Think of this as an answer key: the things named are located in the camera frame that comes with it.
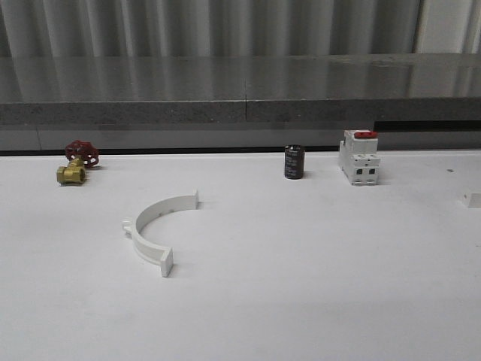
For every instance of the white circuit breaker red switch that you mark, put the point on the white circuit breaker red switch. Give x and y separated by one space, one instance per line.
358 157

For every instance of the white half pipe clamp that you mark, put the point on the white half pipe clamp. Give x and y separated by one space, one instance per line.
157 254
471 199

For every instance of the black cylindrical capacitor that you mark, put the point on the black cylindrical capacitor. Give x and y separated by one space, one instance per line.
294 161

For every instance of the brass valve red handwheel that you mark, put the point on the brass valve red handwheel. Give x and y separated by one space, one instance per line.
82 155

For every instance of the grey stone counter ledge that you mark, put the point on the grey stone counter ledge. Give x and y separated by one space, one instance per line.
124 104

